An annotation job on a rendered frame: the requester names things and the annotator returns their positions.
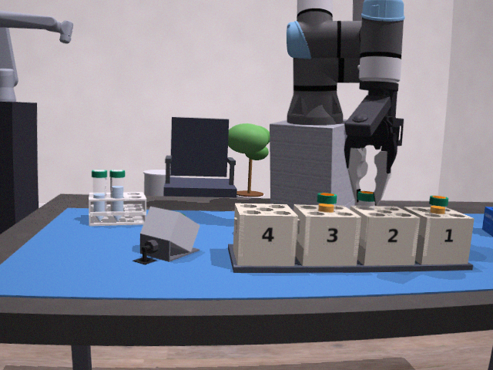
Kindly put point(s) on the beige bucket adapter block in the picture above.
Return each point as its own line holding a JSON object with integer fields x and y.
{"x": 390, "y": 239}
{"x": 264, "y": 234}
{"x": 442, "y": 239}
{"x": 327, "y": 239}

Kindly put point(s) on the blue tube rack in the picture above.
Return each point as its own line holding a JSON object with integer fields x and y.
{"x": 488, "y": 220}

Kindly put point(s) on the white tube rack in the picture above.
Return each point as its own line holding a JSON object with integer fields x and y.
{"x": 128, "y": 215}

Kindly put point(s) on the blue bench mat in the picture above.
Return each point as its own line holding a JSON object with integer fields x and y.
{"x": 70, "y": 259}

